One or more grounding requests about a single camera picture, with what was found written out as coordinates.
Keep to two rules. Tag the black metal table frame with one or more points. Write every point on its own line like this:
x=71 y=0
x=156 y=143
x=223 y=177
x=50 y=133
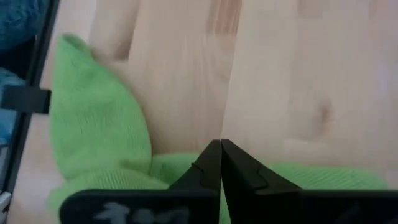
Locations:
x=40 y=46

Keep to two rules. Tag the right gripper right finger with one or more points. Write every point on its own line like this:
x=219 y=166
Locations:
x=264 y=202

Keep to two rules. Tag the blue floor object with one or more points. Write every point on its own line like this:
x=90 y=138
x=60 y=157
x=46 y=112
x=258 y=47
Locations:
x=15 y=21

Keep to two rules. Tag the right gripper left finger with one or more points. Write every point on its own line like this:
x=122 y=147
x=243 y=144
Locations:
x=199 y=193

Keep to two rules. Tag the black frame clip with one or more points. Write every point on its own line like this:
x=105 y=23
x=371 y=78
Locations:
x=25 y=99

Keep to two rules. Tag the bright green microfiber towel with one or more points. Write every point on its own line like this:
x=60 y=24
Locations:
x=93 y=124

